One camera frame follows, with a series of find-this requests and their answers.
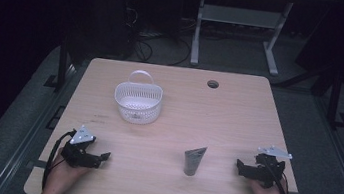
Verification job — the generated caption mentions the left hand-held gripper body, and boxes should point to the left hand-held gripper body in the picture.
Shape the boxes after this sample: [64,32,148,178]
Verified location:
[58,122,106,171]

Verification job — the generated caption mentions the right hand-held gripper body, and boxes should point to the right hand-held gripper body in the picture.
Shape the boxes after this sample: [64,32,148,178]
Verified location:
[249,143,294,193]

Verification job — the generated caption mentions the grey squeeze tube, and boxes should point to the grey squeeze tube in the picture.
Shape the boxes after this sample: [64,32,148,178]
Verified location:
[181,143,209,179]

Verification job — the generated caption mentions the white plastic basket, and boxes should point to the white plastic basket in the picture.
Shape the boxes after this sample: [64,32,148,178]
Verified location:
[110,67,167,128]

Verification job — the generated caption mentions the black metal stand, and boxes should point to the black metal stand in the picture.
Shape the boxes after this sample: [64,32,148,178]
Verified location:
[323,69,344,130]
[43,35,73,91]

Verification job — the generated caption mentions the dark computer tower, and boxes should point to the dark computer tower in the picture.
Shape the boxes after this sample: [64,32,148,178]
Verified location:
[64,0,141,65]

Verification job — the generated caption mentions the white metal stand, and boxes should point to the white metal stand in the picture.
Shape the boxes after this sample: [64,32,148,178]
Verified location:
[188,0,294,78]

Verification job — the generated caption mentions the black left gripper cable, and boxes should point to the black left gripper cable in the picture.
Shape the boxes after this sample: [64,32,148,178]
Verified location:
[41,125,77,194]

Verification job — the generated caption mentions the black floor cables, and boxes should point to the black floor cables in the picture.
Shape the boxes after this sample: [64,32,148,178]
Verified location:
[120,7,197,70]

